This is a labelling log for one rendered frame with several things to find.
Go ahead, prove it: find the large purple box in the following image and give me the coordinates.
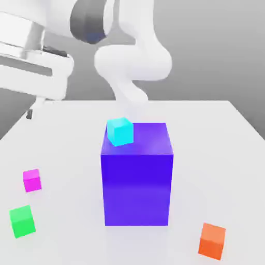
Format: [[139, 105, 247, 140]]
[[100, 122, 174, 227]]

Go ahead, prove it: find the small orange cube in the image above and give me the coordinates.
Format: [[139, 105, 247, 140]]
[[197, 222, 227, 261]]

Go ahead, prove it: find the small magenta cube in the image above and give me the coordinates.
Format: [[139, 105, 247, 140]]
[[22, 168, 42, 193]]

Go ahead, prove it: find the small green cube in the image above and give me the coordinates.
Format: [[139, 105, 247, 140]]
[[9, 204, 37, 239]]

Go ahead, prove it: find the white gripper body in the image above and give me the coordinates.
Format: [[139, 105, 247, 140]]
[[0, 50, 75, 101]]

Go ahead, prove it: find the small cyan cube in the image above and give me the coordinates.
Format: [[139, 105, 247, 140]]
[[106, 116, 135, 148]]

